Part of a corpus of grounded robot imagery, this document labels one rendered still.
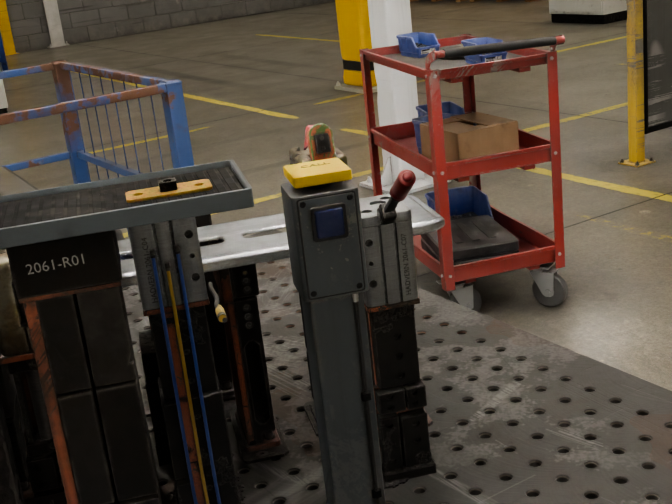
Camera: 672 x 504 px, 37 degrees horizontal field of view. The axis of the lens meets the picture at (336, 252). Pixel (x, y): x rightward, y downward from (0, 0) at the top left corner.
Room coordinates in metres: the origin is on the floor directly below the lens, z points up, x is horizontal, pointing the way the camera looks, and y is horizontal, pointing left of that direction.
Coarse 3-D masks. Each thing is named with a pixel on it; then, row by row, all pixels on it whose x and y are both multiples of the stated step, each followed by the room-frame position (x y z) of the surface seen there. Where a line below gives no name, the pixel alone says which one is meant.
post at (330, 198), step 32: (288, 192) 0.99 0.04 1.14; (320, 192) 0.98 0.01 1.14; (352, 192) 0.98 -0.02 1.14; (288, 224) 1.01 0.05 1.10; (352, 224) 0.98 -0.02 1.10; (320, 256) 0.97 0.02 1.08; (352, 256) 0.98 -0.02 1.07; (320, 288) 0.97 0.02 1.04; (352, 288) 0.98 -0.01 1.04; (320, 320) 0.98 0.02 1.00; (352, 320) 0.98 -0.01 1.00; (320, 352) 0.98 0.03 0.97; (352, 352) 0.98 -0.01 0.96; (320, 384) 0.98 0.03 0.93; (352, 384) 0.98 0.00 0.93; (320, 416) 1.00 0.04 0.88; (352, 416) 0.98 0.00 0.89; (320, 448) 1.03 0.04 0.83; (352, 448) 0.98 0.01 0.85; (352, 480) 0.98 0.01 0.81
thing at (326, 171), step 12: (288, 168) 1.02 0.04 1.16; (300, 168) 1.01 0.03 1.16; (312, 168) 1.00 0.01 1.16; (324, 168) 1.00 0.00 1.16; (336, 168) 0.99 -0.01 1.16; (348, 168) 0.99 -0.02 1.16; (288, 180) 1.01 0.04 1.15; (300, 180) 0.97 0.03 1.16; (312, 180) 0.98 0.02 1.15; (324, 180) 0.98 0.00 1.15; (336, 180) 0.98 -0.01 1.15
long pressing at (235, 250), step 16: (416, 208) 1.36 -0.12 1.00; (224, 224) 1.39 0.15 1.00; (240, 224) 1.38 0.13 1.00; (256, 224) 1.37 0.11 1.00; (272, 224) 1.36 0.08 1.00; (416, 224) 1.28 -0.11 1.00; (432, 224) 1.28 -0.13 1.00; (128, 240) 1.37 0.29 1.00; (208, 240) 1.33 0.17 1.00; (224, 240) 1.31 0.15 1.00; (240, 240) 1.30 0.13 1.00; (256, 240) 1.30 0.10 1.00; (272, 240) 1.29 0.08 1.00; (208, 256) 1.25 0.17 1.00; (224, 256) 1.23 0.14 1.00; (240, 256) 1.23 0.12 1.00; (256, 256) 1.24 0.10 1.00; (272, 256) 1.24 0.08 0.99; (288, 256) 1.24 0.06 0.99; (128, 272) 1.21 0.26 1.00
